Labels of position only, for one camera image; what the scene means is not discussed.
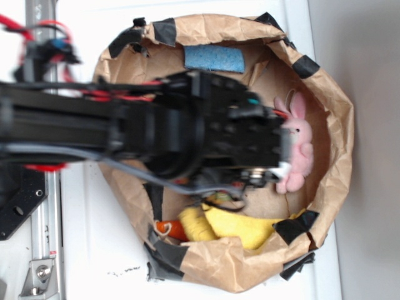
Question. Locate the aluminium frame rail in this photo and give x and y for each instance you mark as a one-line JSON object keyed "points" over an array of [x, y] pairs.
{"points": [[46, 220]]}

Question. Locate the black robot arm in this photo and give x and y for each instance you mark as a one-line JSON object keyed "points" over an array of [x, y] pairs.
{"points": [[194, 128]]}

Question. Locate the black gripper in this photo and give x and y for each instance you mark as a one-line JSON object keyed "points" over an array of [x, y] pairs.
{"points": [[245, 141]]}

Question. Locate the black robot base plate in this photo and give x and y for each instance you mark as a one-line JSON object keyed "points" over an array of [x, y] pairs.
{"points": [[22, 191]]}

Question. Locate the yellow cloth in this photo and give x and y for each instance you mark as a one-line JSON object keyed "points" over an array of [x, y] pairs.
{"points": [[207, 223]]}

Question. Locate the pink plush bunny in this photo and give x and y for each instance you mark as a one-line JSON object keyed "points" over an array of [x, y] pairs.
{"points": [[302, 153]]}

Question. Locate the metal corner bracket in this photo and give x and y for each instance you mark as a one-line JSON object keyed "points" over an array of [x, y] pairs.
{"points": [[41, 280]]}

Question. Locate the brown paper bag bin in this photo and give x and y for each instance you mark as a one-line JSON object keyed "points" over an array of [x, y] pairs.
{"points": [[273, 68]]}

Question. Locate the blue sponge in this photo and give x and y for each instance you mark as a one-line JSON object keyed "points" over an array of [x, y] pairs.
{"points": [[214, 58]]}

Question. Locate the orange toy carrot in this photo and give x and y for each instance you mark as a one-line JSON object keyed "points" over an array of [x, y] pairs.
{"points": [[172, 229]]}

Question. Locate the multicolored twisted rope toy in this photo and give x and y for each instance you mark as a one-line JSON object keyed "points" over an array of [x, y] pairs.
{"points": [[219, 198]]}

